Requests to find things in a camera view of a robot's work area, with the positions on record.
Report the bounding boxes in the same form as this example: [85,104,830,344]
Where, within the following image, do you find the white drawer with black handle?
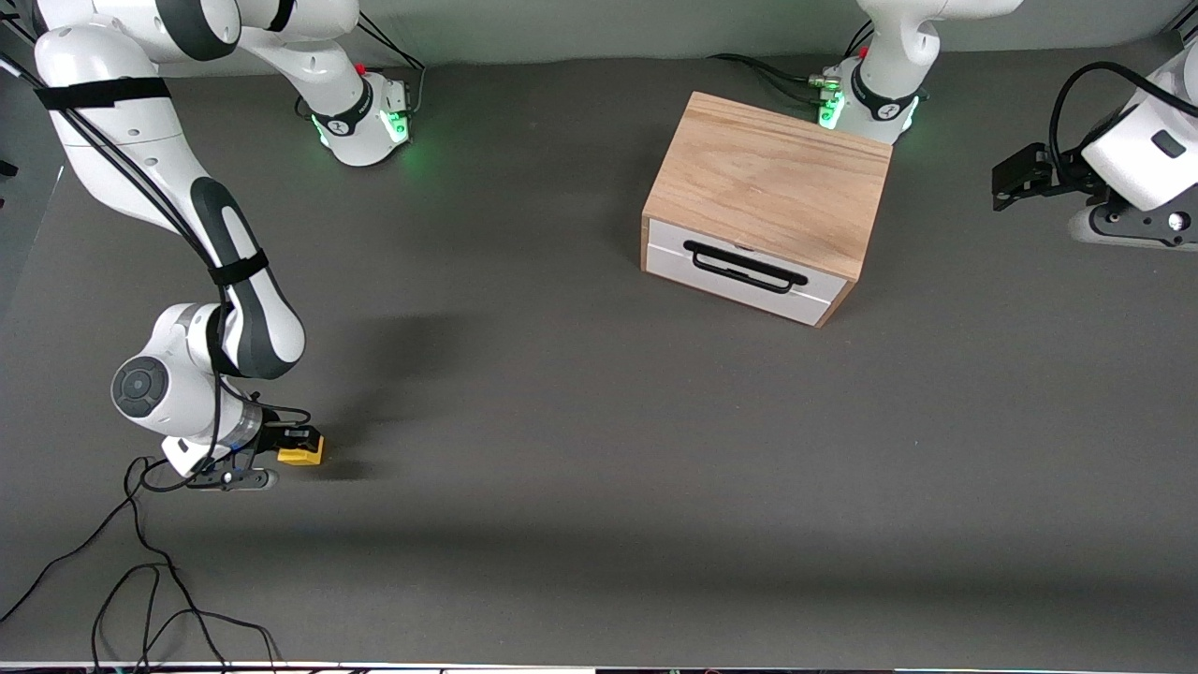
[648,220,851,302]

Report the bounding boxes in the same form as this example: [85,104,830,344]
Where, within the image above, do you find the wooden drawer cabinet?
[641,91,893,329]

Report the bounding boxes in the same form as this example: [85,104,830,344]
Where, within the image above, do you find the dark grey table mat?
[0,37,1198,667]

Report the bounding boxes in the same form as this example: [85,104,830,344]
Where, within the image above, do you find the thin black loose cable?
[0,456,282,671]

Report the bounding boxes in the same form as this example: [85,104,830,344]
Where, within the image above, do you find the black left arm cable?
[1048,61,1198,174]

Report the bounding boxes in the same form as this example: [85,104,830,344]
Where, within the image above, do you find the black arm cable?
[1048,61,1198,174]
[0,47,312,492]

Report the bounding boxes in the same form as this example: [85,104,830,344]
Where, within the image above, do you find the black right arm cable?
[0,47,312,492]

